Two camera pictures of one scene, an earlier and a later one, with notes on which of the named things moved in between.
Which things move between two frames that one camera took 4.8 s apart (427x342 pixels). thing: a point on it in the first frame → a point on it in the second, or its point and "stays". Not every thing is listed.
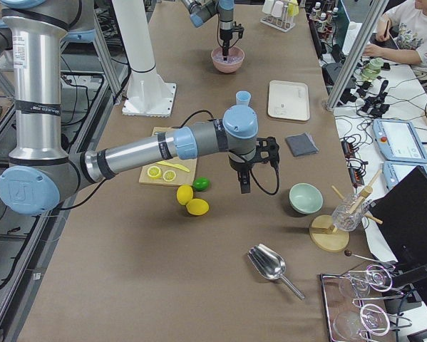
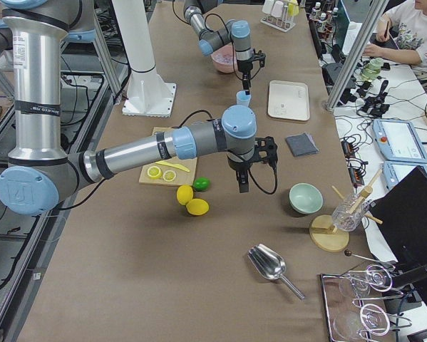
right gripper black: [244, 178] stays
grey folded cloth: [301, 144] stays
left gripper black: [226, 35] → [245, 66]
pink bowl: [235, 57] stays
